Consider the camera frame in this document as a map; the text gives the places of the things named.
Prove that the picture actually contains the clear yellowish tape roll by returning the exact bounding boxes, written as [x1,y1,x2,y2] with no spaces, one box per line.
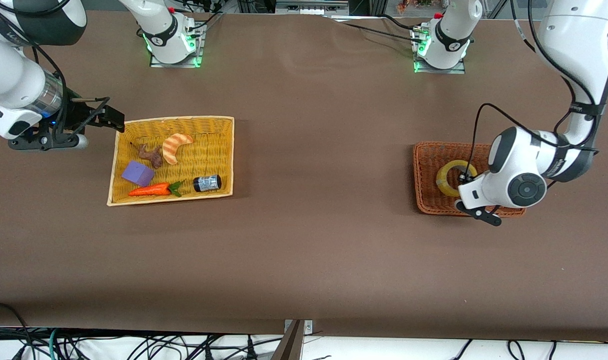
[436,159,479,198]

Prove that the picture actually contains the brown wicker basket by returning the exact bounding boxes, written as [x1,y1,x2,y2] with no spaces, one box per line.
[413,141,527,218]

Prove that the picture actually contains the brown knobbly toy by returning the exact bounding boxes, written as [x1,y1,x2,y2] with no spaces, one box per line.
[130,142,163,170]

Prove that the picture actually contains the purple foam cube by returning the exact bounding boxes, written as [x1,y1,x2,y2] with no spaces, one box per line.
[122,160,155,187]

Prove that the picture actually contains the striped toy croissant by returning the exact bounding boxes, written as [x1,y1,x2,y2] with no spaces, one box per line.
[162,133,195,166]

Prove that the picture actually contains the orange toy carrot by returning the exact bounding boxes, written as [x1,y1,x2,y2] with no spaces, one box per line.
[128,180,185,198]

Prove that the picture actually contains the yellow wicker basket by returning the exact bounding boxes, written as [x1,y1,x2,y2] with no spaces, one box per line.
[107,116,235,207]

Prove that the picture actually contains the small black can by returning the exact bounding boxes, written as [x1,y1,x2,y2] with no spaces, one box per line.
[193,174,222,193]

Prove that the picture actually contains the grey background device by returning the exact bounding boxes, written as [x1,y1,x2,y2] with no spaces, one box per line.
[275,0,350,16]

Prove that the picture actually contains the dark metal profile bar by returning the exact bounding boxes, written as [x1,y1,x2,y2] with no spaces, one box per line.
[270,320,304,360]

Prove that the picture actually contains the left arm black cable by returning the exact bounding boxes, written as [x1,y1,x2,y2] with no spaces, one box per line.
[464,0,608,176]

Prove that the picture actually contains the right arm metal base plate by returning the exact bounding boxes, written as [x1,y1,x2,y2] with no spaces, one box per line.
[150,22,205,68]

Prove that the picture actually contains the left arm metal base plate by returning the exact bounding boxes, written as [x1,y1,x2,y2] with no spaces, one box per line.
[411,25,467,75]

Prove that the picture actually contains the black cable on table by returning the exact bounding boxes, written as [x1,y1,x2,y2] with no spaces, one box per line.
[333,20,417,41]
[381,13,420,32]

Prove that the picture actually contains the black floor cable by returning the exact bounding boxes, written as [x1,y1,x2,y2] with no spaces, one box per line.
[0,301,34,360]

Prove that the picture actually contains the small metal table bracket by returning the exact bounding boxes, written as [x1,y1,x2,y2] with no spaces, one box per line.
[284,319,313,335]

